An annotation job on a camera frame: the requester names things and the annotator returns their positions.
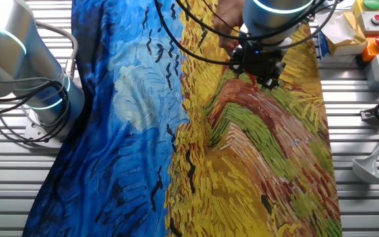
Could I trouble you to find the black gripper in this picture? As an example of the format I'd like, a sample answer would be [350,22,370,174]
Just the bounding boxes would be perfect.
[230,43,286,91]

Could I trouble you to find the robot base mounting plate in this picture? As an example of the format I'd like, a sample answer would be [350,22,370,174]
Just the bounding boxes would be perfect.
[22,114,66,149]

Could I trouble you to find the person's bare hand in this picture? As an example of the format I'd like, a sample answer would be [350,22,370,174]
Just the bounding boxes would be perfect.
[213,0,247,57]

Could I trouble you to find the Van Gogh painting tablecloth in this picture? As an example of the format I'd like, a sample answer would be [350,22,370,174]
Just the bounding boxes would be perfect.
[21,0,343,237]

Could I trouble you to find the crumpled paper bag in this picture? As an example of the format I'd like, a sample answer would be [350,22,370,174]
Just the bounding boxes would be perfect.
[313,9,368,57]

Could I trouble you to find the orange box with red button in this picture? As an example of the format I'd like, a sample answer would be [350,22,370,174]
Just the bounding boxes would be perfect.
[361,34,379,63]

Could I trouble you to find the grey box with red button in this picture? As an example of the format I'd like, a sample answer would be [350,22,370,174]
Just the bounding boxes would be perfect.
[357,11,379,36]

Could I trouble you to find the yellow box with green button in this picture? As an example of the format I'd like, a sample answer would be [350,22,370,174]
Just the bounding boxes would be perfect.
[353,0,379,18]

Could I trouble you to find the grey plastic ladle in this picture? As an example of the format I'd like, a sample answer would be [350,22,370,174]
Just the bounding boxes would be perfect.
[351,111,379,184]

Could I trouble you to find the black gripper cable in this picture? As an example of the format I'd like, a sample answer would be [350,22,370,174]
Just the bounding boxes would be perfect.
[154,0,339,66]

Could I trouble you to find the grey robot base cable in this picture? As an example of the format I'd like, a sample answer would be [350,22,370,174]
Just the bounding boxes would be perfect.
[34,20,80,79]

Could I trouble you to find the black base cable bundle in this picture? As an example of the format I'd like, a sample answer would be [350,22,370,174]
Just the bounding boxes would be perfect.
[0,76,72,145]

